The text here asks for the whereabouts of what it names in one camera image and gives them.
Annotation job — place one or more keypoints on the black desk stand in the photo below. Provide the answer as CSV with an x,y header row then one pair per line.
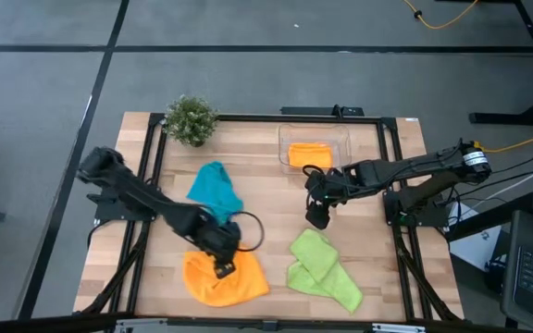
x,y
502,119

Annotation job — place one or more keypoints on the clear plastic bin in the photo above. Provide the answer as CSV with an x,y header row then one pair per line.
x,y
340,134

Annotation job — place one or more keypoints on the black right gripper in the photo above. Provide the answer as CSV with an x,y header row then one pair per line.
x,y
324,187

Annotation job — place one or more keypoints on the small green potted plant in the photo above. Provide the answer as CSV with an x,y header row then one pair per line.
x,y
190,120

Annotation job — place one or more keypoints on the green microfiber towel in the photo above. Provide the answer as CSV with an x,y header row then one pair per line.
x,y
322,273

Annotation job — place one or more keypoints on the silver bracket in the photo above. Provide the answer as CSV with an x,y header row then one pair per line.
x,y
137,326
398,328

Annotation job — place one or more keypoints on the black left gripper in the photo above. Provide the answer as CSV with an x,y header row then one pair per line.
x,y
218,238

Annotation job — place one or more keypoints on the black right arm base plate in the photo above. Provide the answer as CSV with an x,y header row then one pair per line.
x,y
393,218

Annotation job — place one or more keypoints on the small grey box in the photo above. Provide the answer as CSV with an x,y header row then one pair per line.
x,y
270,326

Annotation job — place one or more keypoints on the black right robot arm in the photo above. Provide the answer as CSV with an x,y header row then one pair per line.
x,y
387,168

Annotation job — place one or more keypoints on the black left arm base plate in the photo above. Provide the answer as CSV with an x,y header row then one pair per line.
x,y
104,211

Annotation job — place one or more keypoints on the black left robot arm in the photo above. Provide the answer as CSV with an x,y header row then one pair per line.
x,y
146,199

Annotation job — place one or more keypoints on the black crossbar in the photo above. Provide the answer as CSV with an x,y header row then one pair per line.
x,y
40,324

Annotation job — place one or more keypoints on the white cardboard box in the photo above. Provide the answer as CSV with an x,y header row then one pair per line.
x,y
474,250

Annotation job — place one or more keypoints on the large orange microfiber towel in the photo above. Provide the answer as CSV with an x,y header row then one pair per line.
x,y
239,289

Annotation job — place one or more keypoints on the teal microfiber towel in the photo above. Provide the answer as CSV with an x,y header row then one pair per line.
x,y
213,189

